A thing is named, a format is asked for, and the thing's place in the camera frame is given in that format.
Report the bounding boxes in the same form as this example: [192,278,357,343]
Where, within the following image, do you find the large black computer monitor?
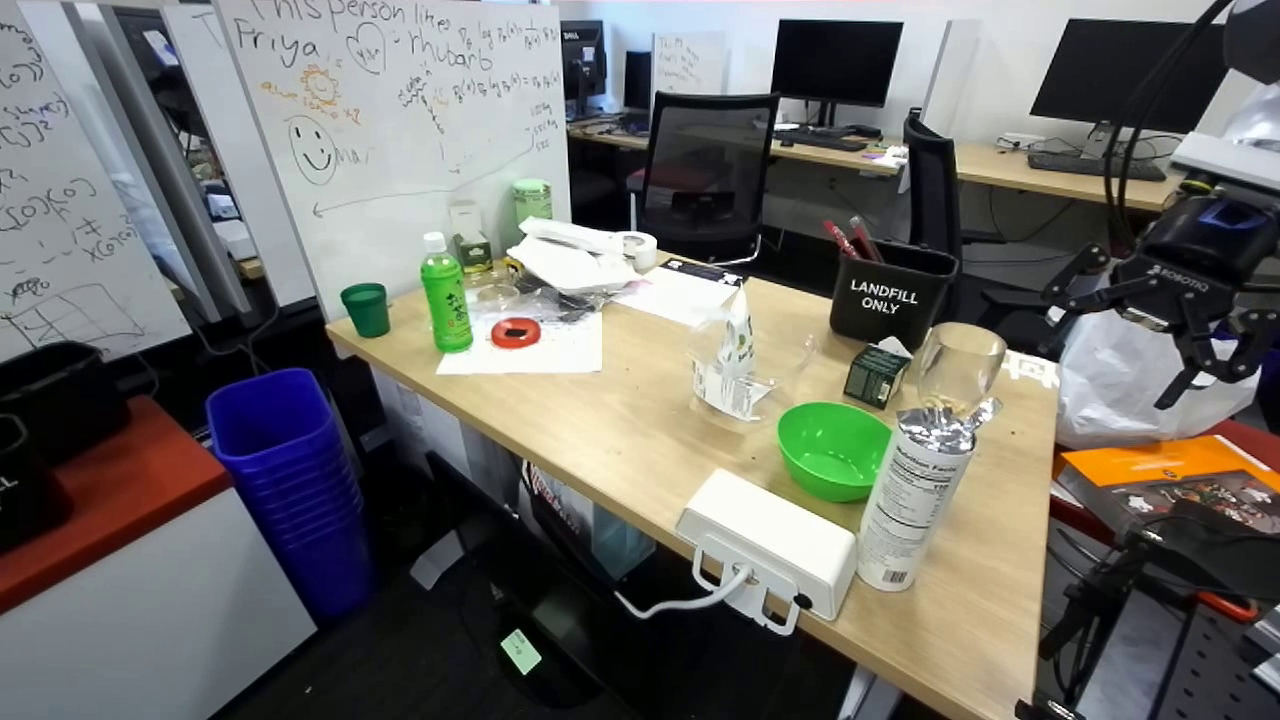
[1030,16,1255,145]

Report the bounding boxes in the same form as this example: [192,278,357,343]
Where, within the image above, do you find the clear plastic wrapper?
[469,258,597,328]

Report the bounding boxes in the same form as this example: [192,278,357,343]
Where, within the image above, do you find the green plastic bottle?
[417,230,478,355]

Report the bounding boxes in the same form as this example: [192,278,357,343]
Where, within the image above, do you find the stacked blue bins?
[201,363,382,630]

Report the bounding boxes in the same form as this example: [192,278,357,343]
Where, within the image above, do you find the black flat device green sticker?
[424,532,644,712]

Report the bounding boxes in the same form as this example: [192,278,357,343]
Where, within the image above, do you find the orange book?
[1057,433,1280,495]

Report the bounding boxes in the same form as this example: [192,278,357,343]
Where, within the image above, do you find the black high back chair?
[899,108,970,265]

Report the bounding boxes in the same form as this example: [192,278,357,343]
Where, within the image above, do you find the white tape roll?
[622,230,663,271]

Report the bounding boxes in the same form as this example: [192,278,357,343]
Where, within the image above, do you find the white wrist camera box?
[1168,124,1280,192]

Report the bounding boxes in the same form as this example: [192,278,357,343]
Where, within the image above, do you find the light green cup stack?
[507,175,555,232]

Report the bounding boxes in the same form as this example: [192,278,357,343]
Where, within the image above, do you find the plain black bin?
[0,340,136,474]

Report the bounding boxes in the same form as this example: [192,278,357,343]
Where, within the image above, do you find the dark printed magazine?
[1053,465,1280,605]

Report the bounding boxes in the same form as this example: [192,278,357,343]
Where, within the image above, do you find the white wafer roll canister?
[856,401,991,597]

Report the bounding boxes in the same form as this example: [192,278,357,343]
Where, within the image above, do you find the white power box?
[673,465,859,634]

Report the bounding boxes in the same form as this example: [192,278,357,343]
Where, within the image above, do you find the black remote control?
[662,258,752,290]

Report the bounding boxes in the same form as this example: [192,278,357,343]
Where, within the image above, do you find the small whiteboard with writing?
[648,30,737,101]

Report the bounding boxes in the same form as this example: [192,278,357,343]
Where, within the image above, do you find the wooden office desk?
[565,118,1191,217]

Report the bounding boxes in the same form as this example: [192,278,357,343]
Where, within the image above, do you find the printed white paper sheet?
[613,265,746,335]

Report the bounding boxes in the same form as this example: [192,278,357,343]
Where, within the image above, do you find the whiteboard with smiley drawing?
[214,0,578,324]

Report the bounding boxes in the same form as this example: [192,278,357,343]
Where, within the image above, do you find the red tape roll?
[488,313,550,354]

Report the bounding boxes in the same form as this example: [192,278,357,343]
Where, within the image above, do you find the white cabinet with red top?
[0,394,320,720]

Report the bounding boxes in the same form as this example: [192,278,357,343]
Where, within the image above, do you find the white plastic bag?
[1057,309,1266,451]

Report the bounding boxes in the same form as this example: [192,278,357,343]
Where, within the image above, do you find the black landfill bin with sticks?
[829,235,963,354]

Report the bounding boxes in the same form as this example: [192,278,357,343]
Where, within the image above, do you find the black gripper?
[1048,180,1280,414]

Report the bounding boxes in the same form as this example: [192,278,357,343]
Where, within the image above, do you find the black metal stand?
[1018,532,1280,720]

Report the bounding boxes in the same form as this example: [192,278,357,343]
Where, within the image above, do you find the whiteboard with black writing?
[0,0,198,368]

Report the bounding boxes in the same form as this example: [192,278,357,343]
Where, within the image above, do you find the black keyboard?
[778,124,875,155]
[1025,140,1174,180]

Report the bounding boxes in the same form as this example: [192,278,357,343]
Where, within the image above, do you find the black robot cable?
[1095,0,1237,258]

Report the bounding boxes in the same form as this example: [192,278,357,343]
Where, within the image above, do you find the dark green cup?
[337,279,396,340]

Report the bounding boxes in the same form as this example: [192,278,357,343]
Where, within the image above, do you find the green plastic bowl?
[772,401,897,508]

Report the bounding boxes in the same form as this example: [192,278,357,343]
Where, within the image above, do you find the black mesh office chair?
[633,89,784,271]

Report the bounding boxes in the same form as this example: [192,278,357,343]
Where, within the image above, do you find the small dark box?
[839,335,917,414]

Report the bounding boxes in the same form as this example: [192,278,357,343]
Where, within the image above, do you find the white power cable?
[613,553,756,630]

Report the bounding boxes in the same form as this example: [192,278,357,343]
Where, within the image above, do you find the red stick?
[822,217,863,270]
[844,211,883,265]

